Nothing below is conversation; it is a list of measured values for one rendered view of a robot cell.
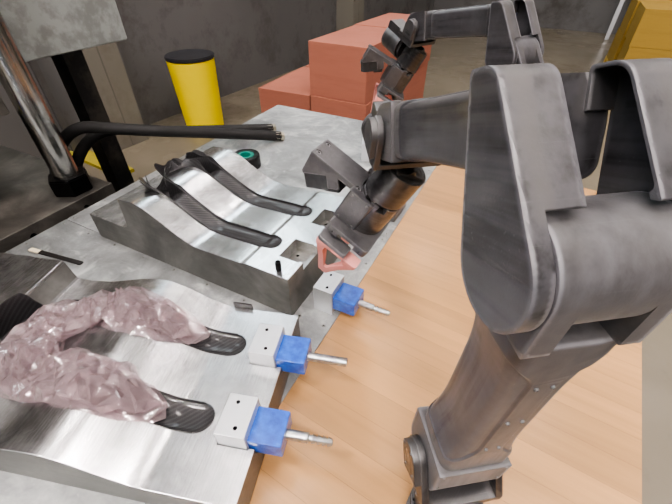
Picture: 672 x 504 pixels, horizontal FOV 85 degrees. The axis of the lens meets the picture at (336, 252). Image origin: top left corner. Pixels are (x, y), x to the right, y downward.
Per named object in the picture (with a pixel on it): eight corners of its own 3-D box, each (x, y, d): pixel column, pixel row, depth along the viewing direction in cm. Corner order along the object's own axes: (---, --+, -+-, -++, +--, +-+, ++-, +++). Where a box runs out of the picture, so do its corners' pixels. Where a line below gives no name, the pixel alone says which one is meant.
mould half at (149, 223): (355, 235, 82) (357, 181, 73) (292, 316, 64) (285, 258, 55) (186, 183, 99) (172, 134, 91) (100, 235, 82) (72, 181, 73)
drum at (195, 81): (206, 116, 353) (191, 46, 314) (236, 125, 337) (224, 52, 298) (174, 130, 329) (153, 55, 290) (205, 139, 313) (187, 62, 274)
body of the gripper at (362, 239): (323, 230, 50) (348, 195, 44) (355, 194, 57) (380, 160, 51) (360, 260, 50) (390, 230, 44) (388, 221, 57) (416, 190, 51)
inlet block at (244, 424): (336, 431, 47) (336, 410, 43) (328, 474, 43) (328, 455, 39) (237, 413, 48) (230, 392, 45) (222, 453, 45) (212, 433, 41)
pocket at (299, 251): (318, 261, 67) (317, 246, 65) (303, 279, 64) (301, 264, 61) (297, 254, 69) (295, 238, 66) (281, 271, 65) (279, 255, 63)
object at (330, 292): (393, 314, 65) (396, 292, 61) (383, 335, 61) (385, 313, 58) (326, 290, 69) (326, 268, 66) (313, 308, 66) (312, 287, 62)
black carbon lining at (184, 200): (317, 216, 75) (315, 174, 69) (271, 263, 65) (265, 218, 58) (189, 177, 88) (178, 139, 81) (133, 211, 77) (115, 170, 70)
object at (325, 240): (296, 264, 55) (322, 228, 48) (320, 237, 60) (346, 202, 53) (332, 293, 55) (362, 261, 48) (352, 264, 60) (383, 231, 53)
